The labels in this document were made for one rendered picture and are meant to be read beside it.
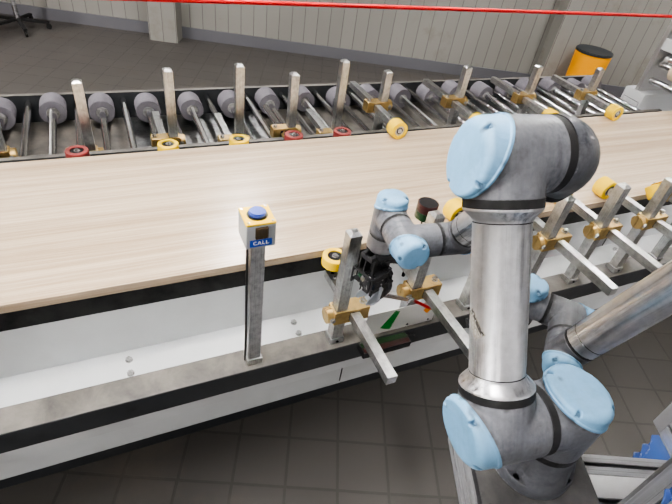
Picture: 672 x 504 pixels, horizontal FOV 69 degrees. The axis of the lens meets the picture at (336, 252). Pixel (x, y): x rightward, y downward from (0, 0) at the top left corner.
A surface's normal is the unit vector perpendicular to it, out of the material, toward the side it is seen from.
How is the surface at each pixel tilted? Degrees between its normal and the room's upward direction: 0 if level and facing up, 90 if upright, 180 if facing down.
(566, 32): 90
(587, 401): 8
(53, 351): 90
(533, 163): 59
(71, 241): 0
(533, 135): 34
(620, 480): 0
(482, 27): 90
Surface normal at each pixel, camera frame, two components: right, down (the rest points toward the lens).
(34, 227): 0.13, -0.76
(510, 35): -0.01, 0.64
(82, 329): 0.39, 0.63
